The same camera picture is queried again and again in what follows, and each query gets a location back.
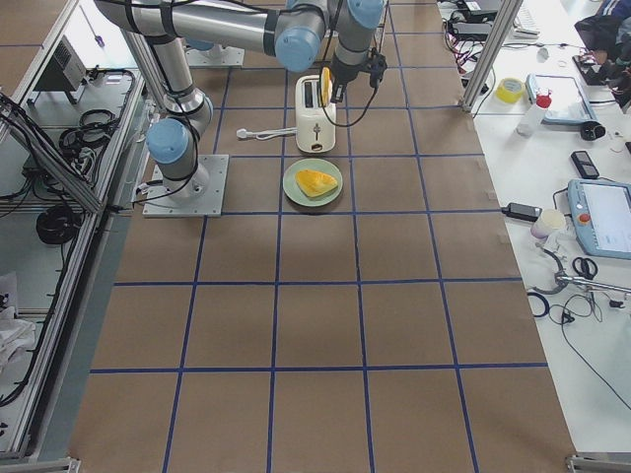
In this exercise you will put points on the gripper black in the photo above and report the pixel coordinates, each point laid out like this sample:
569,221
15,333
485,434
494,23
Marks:
340,78

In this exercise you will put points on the cream white toaster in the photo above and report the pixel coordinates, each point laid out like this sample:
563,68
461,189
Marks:
315,131

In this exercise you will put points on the bread slice in toaster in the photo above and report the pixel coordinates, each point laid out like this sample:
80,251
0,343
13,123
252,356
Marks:
325,86

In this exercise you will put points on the green plate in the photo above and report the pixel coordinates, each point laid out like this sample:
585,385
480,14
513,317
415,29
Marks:
294,193

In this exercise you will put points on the bread piece on plate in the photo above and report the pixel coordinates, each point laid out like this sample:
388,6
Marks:
314,183

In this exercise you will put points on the yellow tape roll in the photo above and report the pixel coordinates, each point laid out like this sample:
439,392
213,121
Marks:
510,90

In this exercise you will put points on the red capped bottle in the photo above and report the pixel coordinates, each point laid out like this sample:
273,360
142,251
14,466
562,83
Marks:
533,118

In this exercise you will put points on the black power adapter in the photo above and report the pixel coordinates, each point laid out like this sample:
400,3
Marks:
522,212

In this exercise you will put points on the far teach pendant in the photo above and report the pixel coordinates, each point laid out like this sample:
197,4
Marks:
570,104

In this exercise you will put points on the teach pendant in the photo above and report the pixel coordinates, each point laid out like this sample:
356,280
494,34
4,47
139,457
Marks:
570,104
600,213

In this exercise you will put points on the white paper cup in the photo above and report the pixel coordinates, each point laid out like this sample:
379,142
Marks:
548,222

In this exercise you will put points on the near teach pendant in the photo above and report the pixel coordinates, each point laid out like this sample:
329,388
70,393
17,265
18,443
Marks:
600,213

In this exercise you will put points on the black scissors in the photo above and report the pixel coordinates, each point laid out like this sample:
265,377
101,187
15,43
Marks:
585,267

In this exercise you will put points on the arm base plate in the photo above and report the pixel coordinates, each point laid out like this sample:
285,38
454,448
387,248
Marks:
202,196
235,58

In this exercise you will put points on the aluminium frame post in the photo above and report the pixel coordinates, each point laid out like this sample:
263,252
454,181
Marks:
503,23

